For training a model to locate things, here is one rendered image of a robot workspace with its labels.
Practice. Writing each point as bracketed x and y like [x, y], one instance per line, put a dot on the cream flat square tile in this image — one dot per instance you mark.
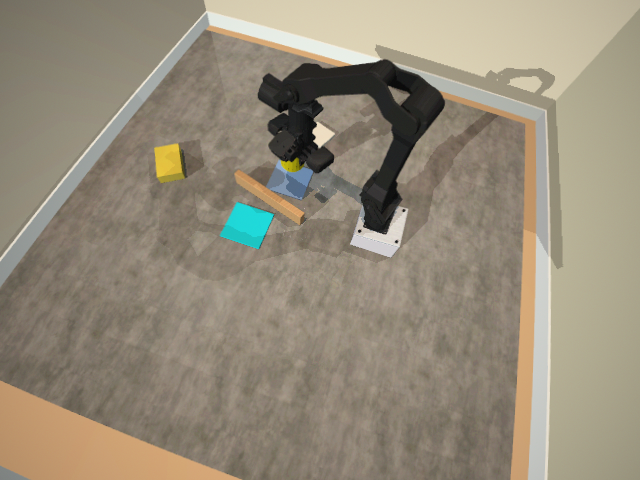
[323, 135]

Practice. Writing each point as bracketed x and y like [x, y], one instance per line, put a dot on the yellow cup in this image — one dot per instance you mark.
[292, 166]

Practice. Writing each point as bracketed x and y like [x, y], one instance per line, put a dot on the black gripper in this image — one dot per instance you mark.
[316, 158]

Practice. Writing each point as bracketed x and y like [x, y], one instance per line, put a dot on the yellow block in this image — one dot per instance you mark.
[169, 163]

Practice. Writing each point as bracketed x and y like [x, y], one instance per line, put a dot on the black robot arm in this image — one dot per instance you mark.
[296, 93]

